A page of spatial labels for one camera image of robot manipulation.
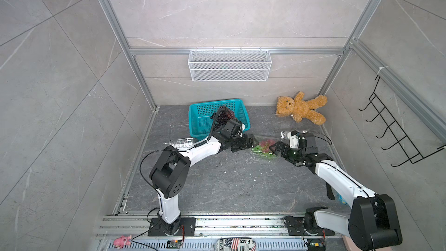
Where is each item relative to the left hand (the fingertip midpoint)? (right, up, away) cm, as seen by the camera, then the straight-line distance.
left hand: (255, 143), depth 86 cm
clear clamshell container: (+7, +1, +14) cm, 16 cm away
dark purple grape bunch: (-16, +15, +20) cm, 30 cm away
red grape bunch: (+7, -2, +7) cm, 10 cm away
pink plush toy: (-58, -38, -18) cm, 71 cm away
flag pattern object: (-11, -38, -19) cm, 43 cm away
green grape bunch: (+3, -5, +8) cm, 10 cm away
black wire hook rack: (+49, 0, -28) cm, 57 cm away
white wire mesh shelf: (-14, +44, +15) cm, 48 cm away
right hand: (+11, -4, 0) cm, 12 cm away
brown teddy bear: (+33, +19, +24) cm, 45 cm away
